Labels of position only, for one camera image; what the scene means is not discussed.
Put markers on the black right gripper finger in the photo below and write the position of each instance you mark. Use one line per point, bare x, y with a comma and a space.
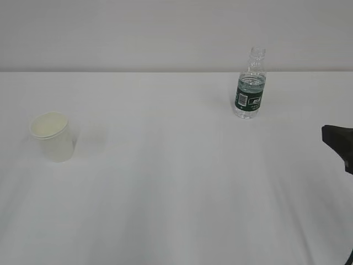
339, 139

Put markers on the white paper cup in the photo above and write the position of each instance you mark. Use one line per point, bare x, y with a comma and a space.
52, 133

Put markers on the Yibao mineral water bottle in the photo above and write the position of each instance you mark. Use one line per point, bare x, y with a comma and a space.
251, 84

